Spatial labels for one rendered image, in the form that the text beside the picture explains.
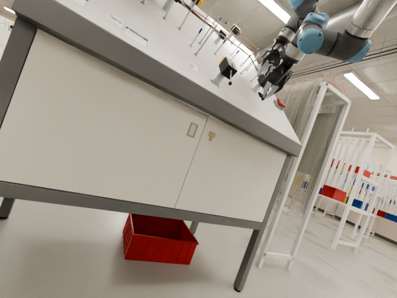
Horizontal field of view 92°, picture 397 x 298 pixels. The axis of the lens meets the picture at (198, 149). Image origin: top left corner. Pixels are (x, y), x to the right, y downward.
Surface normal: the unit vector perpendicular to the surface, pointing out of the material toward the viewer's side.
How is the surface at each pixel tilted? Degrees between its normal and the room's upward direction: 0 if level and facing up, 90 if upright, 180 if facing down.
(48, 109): 90
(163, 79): 90
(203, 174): 90
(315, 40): 137
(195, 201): 90
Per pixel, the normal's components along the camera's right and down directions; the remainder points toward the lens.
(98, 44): 0.48, 0.18
